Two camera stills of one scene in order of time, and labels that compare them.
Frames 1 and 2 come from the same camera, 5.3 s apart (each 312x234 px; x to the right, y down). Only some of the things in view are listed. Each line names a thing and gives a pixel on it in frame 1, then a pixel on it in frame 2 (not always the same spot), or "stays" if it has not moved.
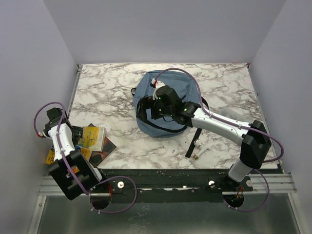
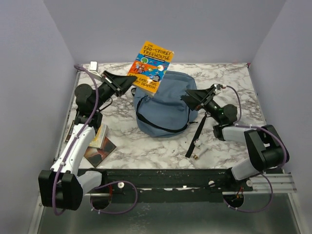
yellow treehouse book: (50, 156) -> (149, 67)
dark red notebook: (97, 158) stays
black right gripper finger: (144, 104) -> (192, 103)
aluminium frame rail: (278, 183) stays
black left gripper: (77, 132) -> (122, 82)
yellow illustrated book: (93, 138) stays
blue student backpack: (144, 85) stays
